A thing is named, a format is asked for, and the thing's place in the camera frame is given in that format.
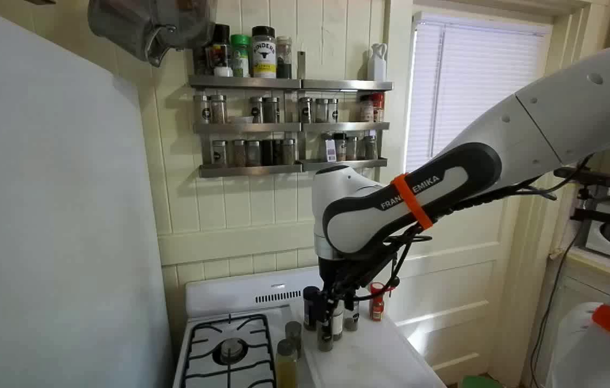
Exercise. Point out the black stove burner grate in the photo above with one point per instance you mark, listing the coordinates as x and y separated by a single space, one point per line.
197 337

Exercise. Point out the red lid rack jar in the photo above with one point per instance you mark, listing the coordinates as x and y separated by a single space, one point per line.
378 107

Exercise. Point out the steel lid glass jar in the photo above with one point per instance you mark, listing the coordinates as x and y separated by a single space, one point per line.
294 337

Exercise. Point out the steel lid pepper jar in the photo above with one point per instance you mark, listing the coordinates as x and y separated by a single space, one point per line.
351 324

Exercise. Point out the glass rack spice jar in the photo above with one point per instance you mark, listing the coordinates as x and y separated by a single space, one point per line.
319 110
237 153
332 110
208 108
221 108
305 110
257 110
273 110
289 152
348 147
218 153
366 146
364 110
252 153

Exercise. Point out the small labelled spice jar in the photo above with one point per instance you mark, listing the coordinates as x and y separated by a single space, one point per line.
324 340

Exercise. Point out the red lid spice container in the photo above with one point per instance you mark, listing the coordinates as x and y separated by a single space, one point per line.
378 305

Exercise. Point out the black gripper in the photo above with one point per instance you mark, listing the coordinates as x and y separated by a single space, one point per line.
348 273

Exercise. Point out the white refrigerator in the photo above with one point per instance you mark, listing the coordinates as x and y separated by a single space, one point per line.
51 217

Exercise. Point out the white door frame trim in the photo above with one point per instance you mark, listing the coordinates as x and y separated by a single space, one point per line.
397 108

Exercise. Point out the yellowish oil jar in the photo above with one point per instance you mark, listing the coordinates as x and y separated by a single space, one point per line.
287 368

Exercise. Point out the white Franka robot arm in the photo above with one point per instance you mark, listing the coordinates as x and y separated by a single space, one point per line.
570 108

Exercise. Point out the green lid bottle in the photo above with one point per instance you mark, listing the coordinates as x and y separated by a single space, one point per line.
240 56

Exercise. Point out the dark rack spice jar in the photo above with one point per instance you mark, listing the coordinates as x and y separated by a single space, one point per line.
269 153

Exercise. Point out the white label spice jar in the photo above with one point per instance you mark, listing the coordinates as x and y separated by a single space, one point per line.
336 329

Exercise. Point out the white window blind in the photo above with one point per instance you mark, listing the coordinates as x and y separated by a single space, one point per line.
461 72

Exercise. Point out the small dark seasoning jar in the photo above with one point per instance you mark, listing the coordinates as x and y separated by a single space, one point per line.
285 60

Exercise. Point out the black lid spice jar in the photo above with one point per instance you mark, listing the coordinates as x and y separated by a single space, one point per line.
311 313

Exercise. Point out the black sauce bottle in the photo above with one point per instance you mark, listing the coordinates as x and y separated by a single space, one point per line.
221 54

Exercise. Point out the metal wall spice rack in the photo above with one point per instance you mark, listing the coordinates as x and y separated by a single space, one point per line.
289 84

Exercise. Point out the black camera stand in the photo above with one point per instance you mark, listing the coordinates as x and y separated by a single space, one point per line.
590 176

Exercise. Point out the white shaker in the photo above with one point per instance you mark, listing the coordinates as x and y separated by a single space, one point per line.
379 64

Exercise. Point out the white label rack jar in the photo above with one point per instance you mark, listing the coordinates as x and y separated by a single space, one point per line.
331 149

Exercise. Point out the hanging stainless steel pan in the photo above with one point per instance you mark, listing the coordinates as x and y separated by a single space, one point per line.
187 25

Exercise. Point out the white panel door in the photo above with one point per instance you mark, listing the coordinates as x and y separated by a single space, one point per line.
461 308

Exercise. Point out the thin metal shaker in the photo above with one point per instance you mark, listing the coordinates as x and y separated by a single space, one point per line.
300 66

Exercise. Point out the green plastic container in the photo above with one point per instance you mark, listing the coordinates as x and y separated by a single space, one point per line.
479 383

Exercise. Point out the white gas stove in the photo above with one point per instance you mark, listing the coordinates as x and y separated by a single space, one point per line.
246 294

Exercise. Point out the large black lid seasoning jar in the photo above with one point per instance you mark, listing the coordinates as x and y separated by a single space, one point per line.
264 54

